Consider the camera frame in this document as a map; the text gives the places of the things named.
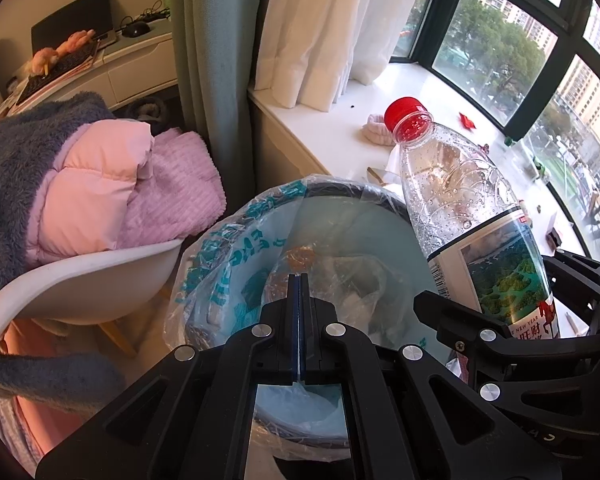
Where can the white desk with drawers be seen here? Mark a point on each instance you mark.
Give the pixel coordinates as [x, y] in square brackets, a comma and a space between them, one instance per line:
[130, 70]

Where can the purple ribbed blanket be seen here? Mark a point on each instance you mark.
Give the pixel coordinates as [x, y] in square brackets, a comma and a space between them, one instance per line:
[180, 185]

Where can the pink fluffy headband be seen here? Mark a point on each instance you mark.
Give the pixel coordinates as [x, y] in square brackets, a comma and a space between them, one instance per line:
[377, 130]

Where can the clear plastic wrapper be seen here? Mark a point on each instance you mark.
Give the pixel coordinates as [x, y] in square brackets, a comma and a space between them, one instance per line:
[350, 280]

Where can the teal curtain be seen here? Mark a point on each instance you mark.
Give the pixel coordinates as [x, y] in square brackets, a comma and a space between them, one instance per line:
[210, 60]

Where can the white sheer curtain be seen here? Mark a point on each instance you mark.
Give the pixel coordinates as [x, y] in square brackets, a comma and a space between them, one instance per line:
[320, 25]

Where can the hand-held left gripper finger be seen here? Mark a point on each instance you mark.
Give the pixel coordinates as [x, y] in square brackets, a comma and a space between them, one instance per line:
[303, 325]
[294, 325]

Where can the orange plush toy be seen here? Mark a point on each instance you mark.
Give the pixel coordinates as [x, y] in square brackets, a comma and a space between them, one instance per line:
[62, 50]

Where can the trash bin with plastic liner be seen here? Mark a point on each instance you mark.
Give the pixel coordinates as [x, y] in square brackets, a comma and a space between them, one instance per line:
[230, 260]

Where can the crushed clear plastic bottle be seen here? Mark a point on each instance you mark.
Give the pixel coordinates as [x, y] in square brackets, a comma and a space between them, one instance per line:
[525, 155]

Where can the black computer mouse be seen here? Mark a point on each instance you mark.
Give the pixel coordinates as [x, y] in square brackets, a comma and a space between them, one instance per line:
[135, 30]

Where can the black keyboard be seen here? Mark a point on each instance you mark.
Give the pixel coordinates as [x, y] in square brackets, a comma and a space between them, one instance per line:
[55, 67]

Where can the red snack packet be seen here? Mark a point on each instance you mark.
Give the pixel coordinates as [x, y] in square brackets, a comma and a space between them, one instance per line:
[466, 120]

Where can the grey fuzzy slippers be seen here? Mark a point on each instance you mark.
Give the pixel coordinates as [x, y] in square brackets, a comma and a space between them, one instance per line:
[145, 110]

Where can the pink bed sheet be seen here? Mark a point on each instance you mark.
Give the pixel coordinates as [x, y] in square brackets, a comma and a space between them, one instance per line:
[35, 420]

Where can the black trash bin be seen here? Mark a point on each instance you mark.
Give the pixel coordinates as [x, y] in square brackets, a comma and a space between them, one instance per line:
[340, 191]

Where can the white plastic chair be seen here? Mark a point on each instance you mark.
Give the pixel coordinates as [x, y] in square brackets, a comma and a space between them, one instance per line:
[80, 285]

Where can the red cap water bottle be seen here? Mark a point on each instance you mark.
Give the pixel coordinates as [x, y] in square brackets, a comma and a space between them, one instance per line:
[455, 185]

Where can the black window frame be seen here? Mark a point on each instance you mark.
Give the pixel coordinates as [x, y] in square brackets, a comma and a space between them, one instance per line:
[480, 20]

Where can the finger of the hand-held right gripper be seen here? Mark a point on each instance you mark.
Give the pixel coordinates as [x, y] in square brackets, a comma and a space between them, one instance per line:
[460, 320]
[580, 270]

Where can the pink down jacket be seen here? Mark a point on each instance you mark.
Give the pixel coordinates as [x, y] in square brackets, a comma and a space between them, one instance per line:
[95, 185]

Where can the white paper bag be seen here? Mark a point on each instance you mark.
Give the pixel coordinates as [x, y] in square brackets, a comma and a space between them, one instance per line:
[395, 162]

